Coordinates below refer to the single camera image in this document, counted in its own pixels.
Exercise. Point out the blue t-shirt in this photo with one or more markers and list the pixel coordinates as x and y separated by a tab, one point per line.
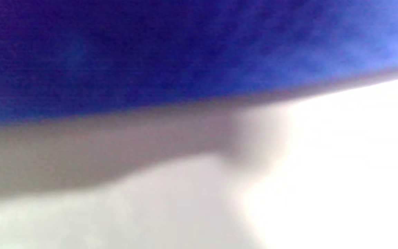
150	52

